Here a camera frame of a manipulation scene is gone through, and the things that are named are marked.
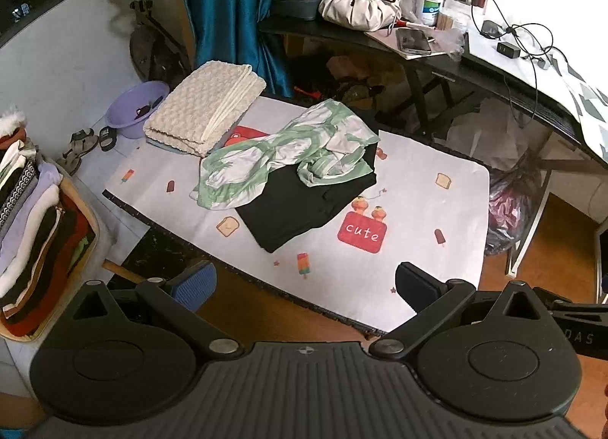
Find tangled black cable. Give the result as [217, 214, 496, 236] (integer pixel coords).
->
[470, 0, 568, 69]

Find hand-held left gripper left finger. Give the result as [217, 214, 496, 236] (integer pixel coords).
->
[71, 262, 244, 359]

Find clear plastic bag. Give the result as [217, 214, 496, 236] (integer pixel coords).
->
[430, 28, 466, 62]

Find box of folded clothes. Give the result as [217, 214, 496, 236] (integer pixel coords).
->
[0, 107, 98, 338]

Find black garment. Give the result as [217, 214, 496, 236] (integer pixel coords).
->
[236, 145, 378, 254]

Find white metal frame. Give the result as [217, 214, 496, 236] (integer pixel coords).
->
[506, 168, 554, 278]

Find black exercise bike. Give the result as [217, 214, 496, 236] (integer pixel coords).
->
[102, 0, 195, 84]

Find beige bag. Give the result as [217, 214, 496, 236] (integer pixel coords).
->
[318, 0, 402, 32]

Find green white patterned pants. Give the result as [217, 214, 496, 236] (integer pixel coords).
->
[191, 99, 381, 211]

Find white printed mat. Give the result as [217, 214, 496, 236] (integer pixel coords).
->
[103, 92, 491, 338]

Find black charger cable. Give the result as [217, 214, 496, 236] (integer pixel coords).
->
[503, 54, 578, 136]

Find blue curtain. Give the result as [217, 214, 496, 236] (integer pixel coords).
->
[173, 0, 293, 98]

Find cream folded blanket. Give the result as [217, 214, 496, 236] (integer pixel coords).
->
[143, 62, 268, 157]

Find white bottle green label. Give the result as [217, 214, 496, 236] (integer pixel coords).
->
[415, 0, 447, 27]

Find dark plastic bag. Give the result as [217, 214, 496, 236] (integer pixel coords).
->
[484, 154, 545, 257]

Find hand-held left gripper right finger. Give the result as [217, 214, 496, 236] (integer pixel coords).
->
[369, 262, 547, 358]

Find black slipper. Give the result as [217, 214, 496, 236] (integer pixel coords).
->
[97, 126, 119, 152]

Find smartphone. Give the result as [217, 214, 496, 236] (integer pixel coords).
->
[396, 28, 433, 54]

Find black desk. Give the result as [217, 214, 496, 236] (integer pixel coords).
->
[259, 14, 608, 155]

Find purple plastic basin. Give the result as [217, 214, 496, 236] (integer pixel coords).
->
[105, 81, 171, 140]

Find geometric patterned mat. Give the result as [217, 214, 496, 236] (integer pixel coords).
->
[546, 47, 608, 162]

